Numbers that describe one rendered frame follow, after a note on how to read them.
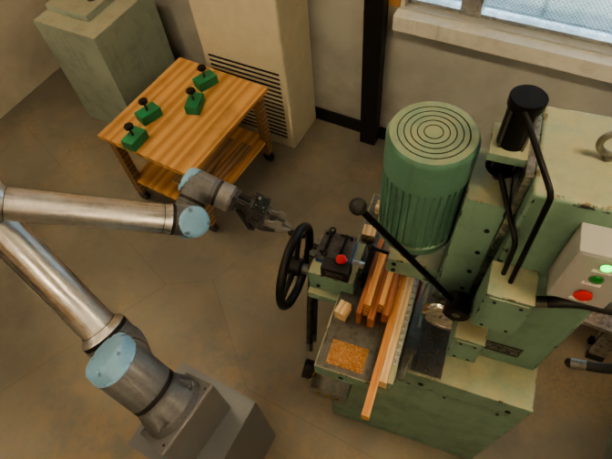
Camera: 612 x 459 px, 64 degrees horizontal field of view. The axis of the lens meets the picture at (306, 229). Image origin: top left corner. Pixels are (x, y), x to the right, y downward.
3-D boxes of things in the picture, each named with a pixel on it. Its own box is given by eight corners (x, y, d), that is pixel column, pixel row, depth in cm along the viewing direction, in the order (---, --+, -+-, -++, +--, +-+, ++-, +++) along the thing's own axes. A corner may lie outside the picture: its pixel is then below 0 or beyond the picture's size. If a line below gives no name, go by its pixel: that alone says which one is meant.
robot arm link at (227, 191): (211, 210, 159) (224, 188, 164) (226, 217, 160) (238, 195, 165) (214, 198, 152) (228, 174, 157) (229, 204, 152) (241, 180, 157)
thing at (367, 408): (414, 226, 151) (416, 219, 148) (421, 228, 151) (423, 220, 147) (361, 418, 121) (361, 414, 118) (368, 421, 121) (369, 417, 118)
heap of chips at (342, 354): (333, 338, 133) (333, 335, 132) (369, 349, 131) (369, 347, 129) (325, 362, 130) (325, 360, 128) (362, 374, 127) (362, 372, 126)
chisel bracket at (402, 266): (391, 252, 137) (393, 236, 130) (441, 265, 134) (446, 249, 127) (384, 274, 133) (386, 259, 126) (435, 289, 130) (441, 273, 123)
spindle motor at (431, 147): (387, 188, 123) (398, 91, 97) (458, 204, 119) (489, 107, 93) (369, 245, 114) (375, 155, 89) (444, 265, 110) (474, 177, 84)
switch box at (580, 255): (548, 267, 94) (581, 220, 81) (605, 281, 92) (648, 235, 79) (545, 295, 91) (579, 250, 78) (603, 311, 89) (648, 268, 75)
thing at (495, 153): (485, 147, 95) (509, 76, 81) (528, 156, 93) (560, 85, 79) (478, 178, 91) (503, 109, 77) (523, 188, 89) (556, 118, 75)
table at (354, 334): (346, 197, 167) (346, 186, 162) (435, 218, 160) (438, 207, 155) (282, 362, 137) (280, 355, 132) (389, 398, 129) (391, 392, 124)
